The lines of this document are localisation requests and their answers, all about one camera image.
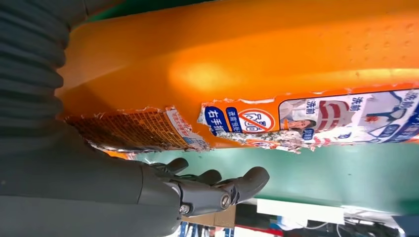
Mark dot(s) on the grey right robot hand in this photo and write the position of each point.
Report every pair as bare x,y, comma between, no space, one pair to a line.
65,189

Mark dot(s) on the brown cardboard box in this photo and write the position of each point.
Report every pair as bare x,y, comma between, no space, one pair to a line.
212,219

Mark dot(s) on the white table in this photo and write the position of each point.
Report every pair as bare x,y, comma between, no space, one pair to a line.
294,211

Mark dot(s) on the green table mat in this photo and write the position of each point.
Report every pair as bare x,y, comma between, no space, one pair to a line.
327,173

